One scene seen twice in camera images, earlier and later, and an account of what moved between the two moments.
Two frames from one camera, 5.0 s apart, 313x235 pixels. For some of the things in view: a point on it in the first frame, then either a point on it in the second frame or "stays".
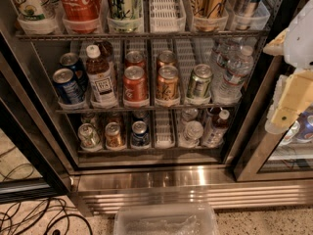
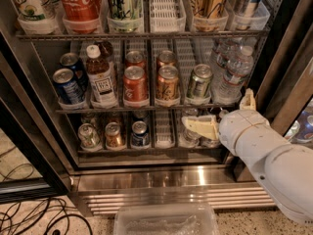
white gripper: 300,39 to 240,128
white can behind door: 293,130 stays
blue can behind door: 305,119 stays
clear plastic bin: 165,218 stays
